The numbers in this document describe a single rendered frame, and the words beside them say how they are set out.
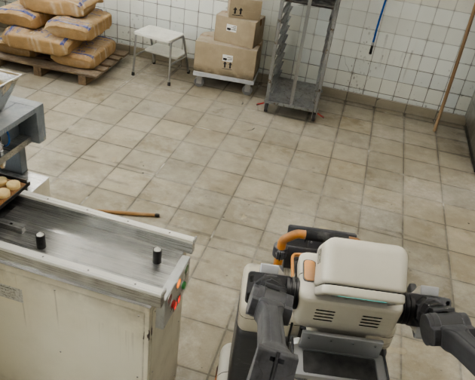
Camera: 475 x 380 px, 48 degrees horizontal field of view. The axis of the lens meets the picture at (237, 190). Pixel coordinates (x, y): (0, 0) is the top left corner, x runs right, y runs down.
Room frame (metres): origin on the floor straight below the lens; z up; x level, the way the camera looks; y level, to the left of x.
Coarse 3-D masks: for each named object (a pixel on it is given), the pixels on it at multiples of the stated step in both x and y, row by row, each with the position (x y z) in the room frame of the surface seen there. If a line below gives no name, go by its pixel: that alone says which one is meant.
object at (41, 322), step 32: (32, 224) 1.54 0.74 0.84; (64, 224) 1.57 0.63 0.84; (64, 256) 1.39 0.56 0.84; (96, 256) 1.41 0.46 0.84; (128, 256) 1.44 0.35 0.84; (160, 256) 1.42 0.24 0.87; (0, 288) 1.32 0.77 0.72; (32, 288) 1.30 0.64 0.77; (64, 288) 1.27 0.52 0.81; (0, 320) 1.33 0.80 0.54; (32, 320) 1.30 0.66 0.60; (64, 320) 1.27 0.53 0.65; (96, 320) 1.25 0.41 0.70; (128, 320) 1.22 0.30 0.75; (0, 352) 1.33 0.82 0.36; (32, 352) 1.30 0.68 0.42; (64, 352) 1.28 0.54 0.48; (96, 352) 1.25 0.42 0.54; (128, 352) 1.22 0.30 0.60; (160, 352) 1.32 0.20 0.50
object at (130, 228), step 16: (32, 192) 1.66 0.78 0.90; (32, 208) 1.63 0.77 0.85; (48, 208) 1.62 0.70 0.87; (64, 208) 1.60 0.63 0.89; (80, 208) 1.60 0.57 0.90; (96, 224) 1.57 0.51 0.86; (112, 224) 1.56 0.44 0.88; (128, 224) 1.55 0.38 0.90; (144, 224) 1.56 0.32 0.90; (144, 240) 1.54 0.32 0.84; (160, 240) 1.52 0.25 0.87; (176, 240) 1.51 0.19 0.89; (192, 240) 1.51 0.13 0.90
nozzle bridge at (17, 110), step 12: (12, 96) 1.89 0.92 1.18; (12, 108) 1.79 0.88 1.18; (24, 108) 1.80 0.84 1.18; (36, 108) 1.82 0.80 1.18; (0, 120) 1.68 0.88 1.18; (12, 120) 1.69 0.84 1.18; (24, 120) 1.74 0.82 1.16; (36, 120) 1.82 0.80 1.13; (0, 132) 1.61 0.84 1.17; (12, 132) 1.79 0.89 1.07; (24, 132) 1.83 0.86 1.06; (36, 132) 1.82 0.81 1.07; (12, 144) 1.75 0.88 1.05; (24, 144) 1.78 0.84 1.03; (0, 156) 1.65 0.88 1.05; (12, 156) 1.86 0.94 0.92; (24, 156) 1.88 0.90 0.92; (0, 168) 1.87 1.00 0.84; (12, 168) 1.86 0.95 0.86; (24, 168) 1.87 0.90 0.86
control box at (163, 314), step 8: (184, 256) 1.48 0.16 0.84; (176, 264) 1.44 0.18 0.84; (184, 264) 1.44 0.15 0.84; (176, 272) 1.39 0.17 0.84; (184, 272) 1.43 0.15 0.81; (168, 280) 1.35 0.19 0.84; (176, 280) 1.35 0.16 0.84; (184, 280) 1.43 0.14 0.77; (168, 288) 1.31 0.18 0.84; (176, 288) 1.35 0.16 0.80; (168, 296) 1.28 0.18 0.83; (176, 296) 1.37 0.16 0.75; (168, 304) 1.28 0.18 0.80; (176, 304) 1.36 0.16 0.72; (160, 312) 1.25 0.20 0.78; (168, 312) 1.29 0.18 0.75; (160, 320) 1.25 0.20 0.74; (160, 328) 1.25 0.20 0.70
